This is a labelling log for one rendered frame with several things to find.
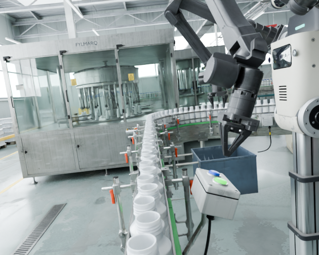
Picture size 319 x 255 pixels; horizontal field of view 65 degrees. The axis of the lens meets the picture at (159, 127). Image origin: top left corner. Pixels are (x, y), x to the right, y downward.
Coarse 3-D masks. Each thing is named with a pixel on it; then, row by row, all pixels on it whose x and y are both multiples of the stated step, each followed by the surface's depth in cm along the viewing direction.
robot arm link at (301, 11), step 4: (280, 0) 78; (284, 0) 77; (288, 0) 76; (292, 0) 75; (288, 4) 77; (292, 4) 76; (296, 4) 75; (292, 8) 76; (296, 8) 76; (300, 8) 75; (304, 8) 75; (296, 12) 77; (300, 12) 76; (304, 12) 76
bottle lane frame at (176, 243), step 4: (160, 152) 146; (168, 200) 80; (168, 204) 77; (172, 208) 74; (172, 212) 72; (172, 216) 70; (172, 220) 68; (172, 224) 66; (172, 228) 64; (176, 228) 64; (176, 232) 62; (176, 236) 60; (176, 240) 58; (176, 244) 57; (176, 248) 55; (180, 248) 57; (176, 252) 54; (180, 252) 54
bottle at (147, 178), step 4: (140, 176) 55; (144, 176) 55; (148, 176) 55; (152, 176) 54; (140, 180) 52; (144, 180) 52; (148, 180) 52; (152, 180) 53; (140, 184) 52; (136, 196) 54; (160, 196) 54; (160, 200) 53
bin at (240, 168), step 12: (168, 156) 161; (192, 156) 161; (204, 156) 167; (216, 156) 168; (240, 156) 137; (252, 156) 137; (204, 168) 137; (216, 168) 137; (228, 168) 137; (240, 168) 138; (252, 168) 138; (240, 180) 138; (252, 180) 139; (240, 192) 139; (252, 192) 140
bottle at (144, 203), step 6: (138, 198) 43; (144, 198) 44; (150, 198) 43; (138, 204) 41; (144, 204) 40; (150, 204) 41; (138, 210) 41; (144, 210) 40; (150, 210) 41; (156, 210) 42; (162, 222) 42; (132, 228) 42; (132, 234) 41
